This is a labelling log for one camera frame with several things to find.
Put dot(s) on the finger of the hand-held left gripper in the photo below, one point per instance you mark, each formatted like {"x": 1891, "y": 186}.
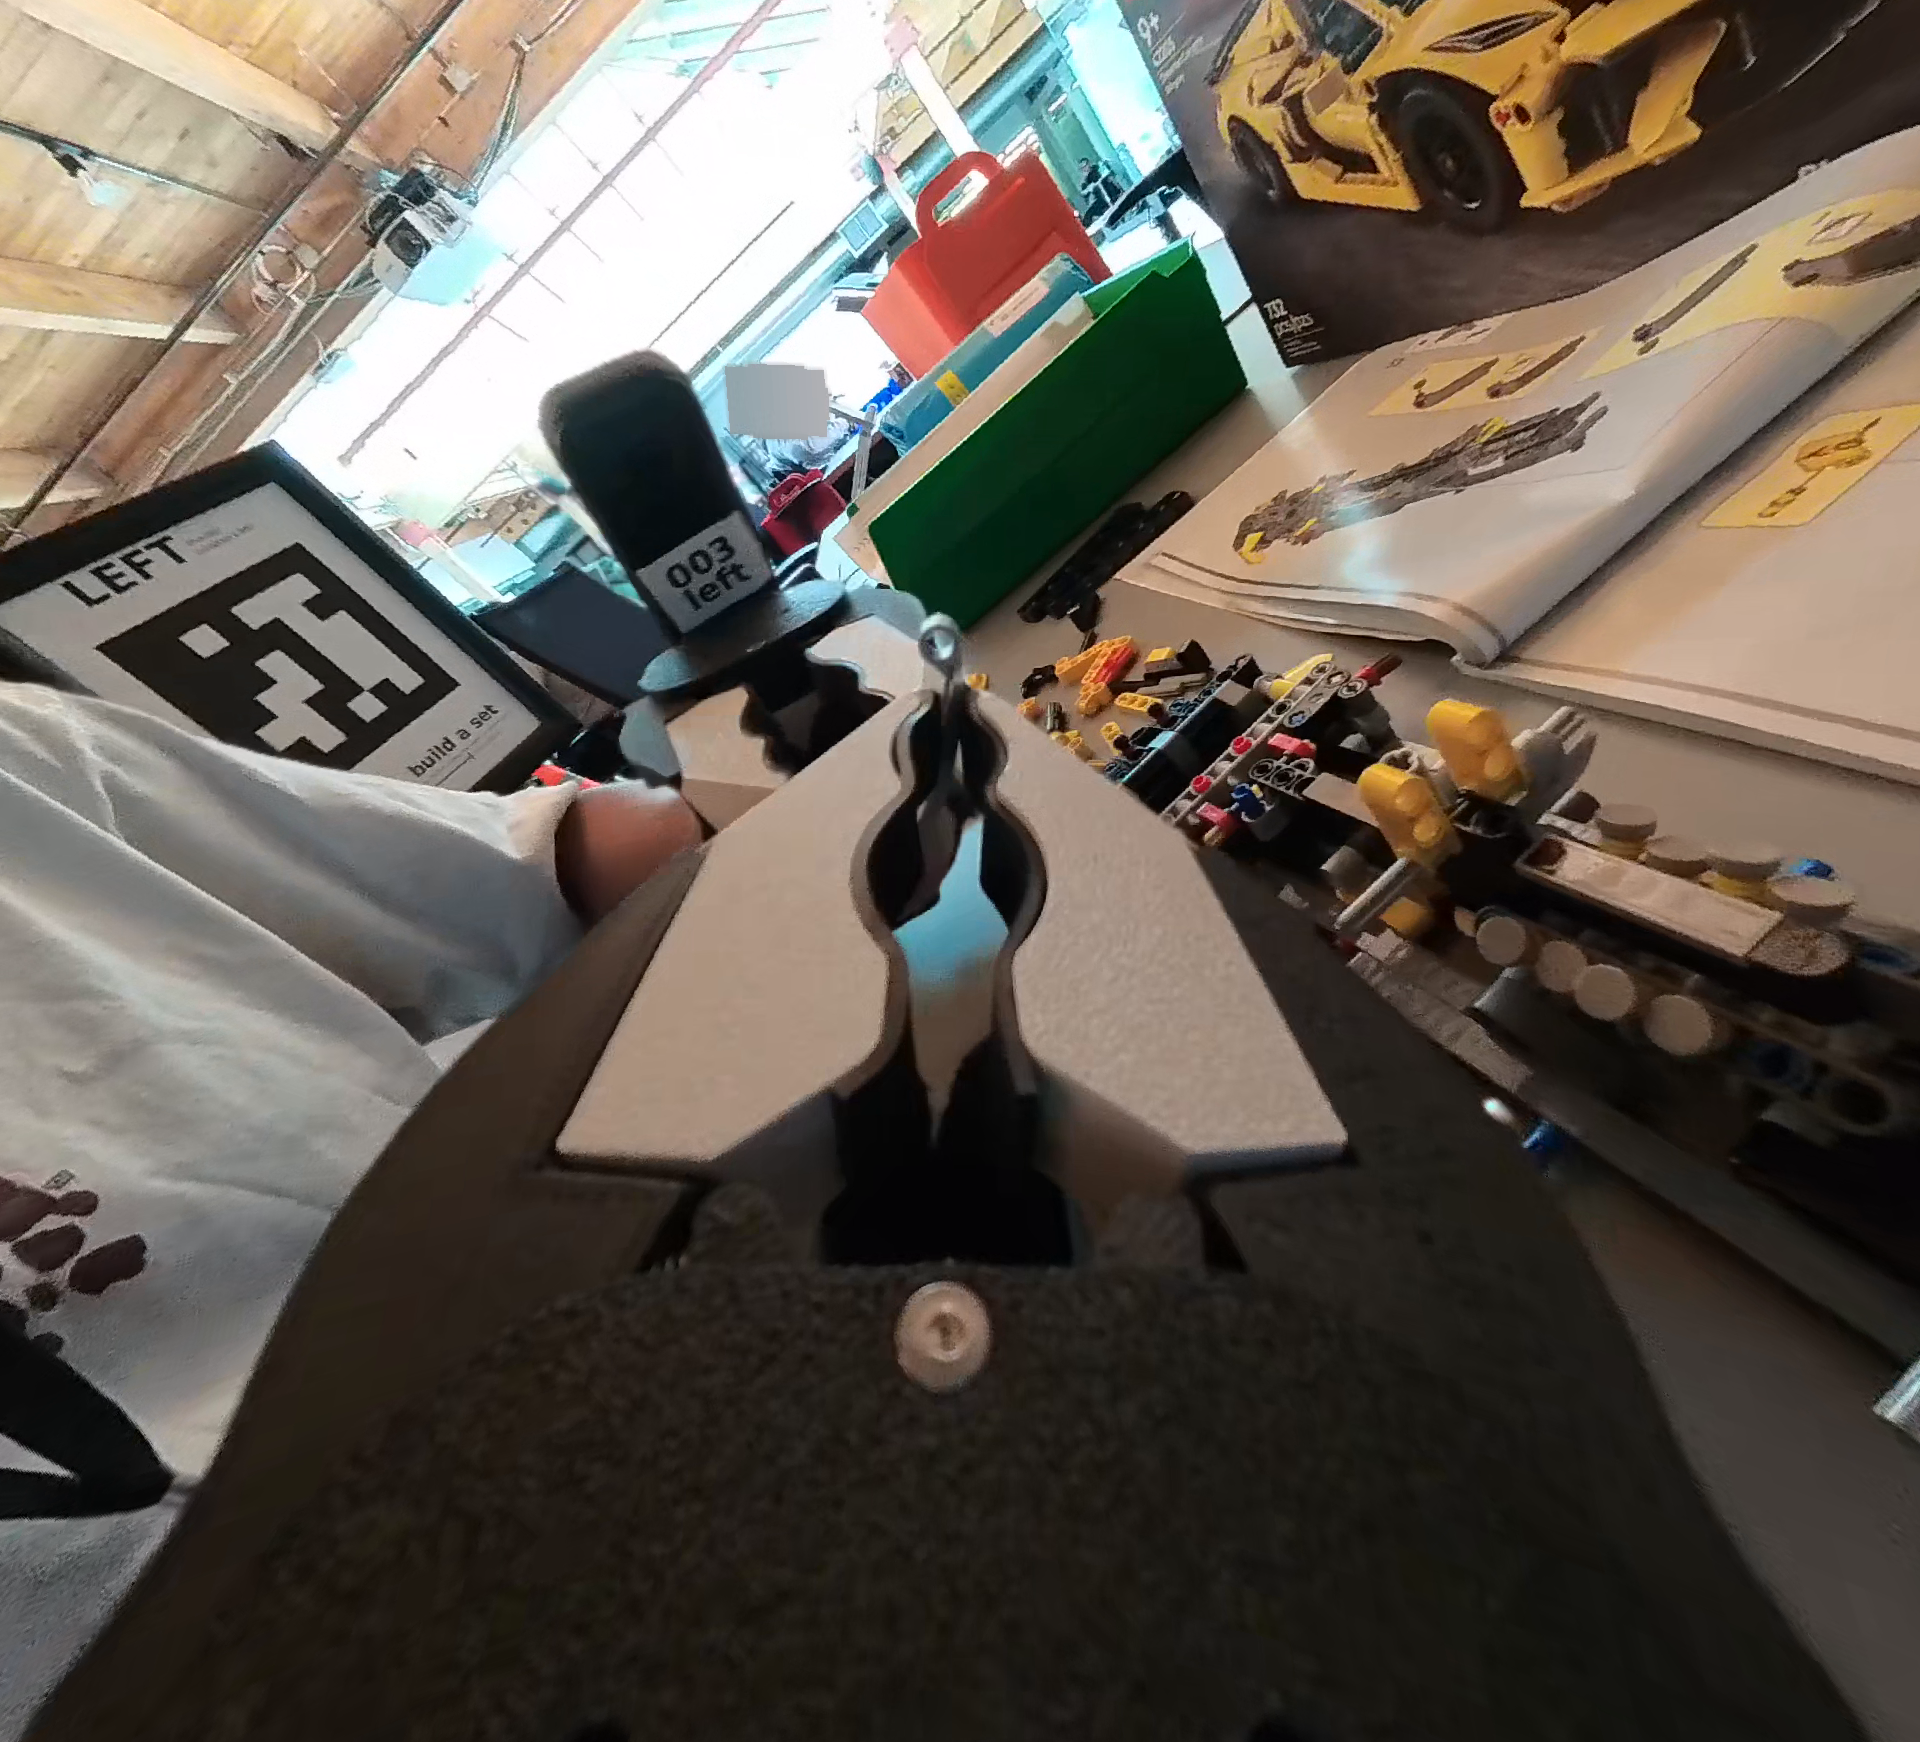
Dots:
{"x": 885, "y": 656}
{"x": 735, "y": 775}

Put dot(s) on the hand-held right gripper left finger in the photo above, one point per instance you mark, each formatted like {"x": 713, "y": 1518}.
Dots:
{"x": 735, "y": 1008}

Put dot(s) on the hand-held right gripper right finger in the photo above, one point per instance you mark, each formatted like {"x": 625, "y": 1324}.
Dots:
{"x": 1170, "y": 1023}

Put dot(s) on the grey lego panel piece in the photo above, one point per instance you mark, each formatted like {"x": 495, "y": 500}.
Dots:
{"x": 943, "y": 664}

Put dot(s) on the lego car chassis model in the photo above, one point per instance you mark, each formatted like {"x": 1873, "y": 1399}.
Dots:
{"x": 1502, "y": 858}

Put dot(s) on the pile of yellow lego pieces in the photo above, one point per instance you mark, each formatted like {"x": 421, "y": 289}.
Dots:
{"x": 1103, "y": 664}

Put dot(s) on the black lego beams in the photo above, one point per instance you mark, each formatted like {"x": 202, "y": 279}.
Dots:
{"x": 1103, "y": 556}

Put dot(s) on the open lego instruction booklet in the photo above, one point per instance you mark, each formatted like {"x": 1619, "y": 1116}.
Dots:
{"x": 1502, "y": 543}

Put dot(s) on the lego set box yellow car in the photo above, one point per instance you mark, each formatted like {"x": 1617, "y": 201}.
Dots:
{"x": 1725, "y": 197}

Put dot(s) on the green cardboard box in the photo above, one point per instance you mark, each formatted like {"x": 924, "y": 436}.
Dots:
{"x": 1049, "y": 496}

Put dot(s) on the light blue plastic box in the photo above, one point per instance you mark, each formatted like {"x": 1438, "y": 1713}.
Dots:
{"x": 1005, "y": 340}

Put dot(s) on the red carry case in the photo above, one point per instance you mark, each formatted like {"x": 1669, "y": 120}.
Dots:
{"x": 975, "y": 257}

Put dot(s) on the black framed marker sign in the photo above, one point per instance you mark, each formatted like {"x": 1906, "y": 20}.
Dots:
{"x": 300, "y": 664}

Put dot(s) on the ceiling mounted camera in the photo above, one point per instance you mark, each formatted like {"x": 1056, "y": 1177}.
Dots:
{"x": 414, "y": 236}

